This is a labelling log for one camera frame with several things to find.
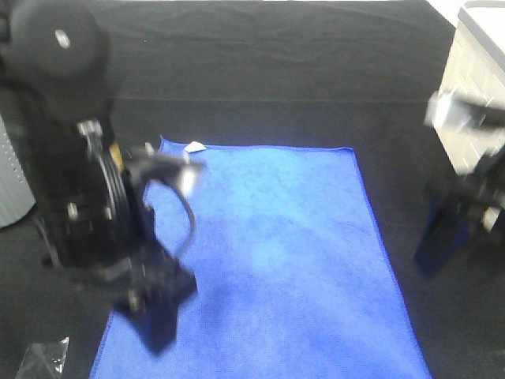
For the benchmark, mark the black table cloth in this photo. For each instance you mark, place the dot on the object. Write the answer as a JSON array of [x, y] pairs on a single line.
[[286, 74]]

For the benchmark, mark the blue microfibre towel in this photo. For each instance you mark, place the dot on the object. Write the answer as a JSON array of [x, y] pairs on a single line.
[[293, 278]]

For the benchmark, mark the grey camera on right wrist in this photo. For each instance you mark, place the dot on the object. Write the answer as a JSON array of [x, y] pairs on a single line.
[[447, 109]]

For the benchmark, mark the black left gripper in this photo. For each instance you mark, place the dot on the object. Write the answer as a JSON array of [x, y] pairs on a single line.
[[92, 225]]

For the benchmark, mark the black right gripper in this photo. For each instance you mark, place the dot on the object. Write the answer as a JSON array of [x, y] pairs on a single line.
[[463, 205]]

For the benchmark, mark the grey perforated plastic basket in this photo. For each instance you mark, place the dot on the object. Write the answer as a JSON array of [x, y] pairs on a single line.
[[16, 199]]

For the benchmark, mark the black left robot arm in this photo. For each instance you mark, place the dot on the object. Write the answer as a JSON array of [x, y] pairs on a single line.
[[54, 63]]

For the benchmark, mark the grey camera on left wrist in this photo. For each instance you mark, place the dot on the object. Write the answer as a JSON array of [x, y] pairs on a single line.
[[144, 165]]

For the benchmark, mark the clear tape strip left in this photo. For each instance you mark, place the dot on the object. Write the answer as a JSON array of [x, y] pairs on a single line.
[[44, 360]]

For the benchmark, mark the white plastic basket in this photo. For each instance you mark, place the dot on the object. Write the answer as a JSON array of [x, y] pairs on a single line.
[[475, 71]]

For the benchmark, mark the grey camera on wrist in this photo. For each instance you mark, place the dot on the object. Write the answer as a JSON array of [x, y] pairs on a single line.
[[447, 109], [144, 165]]

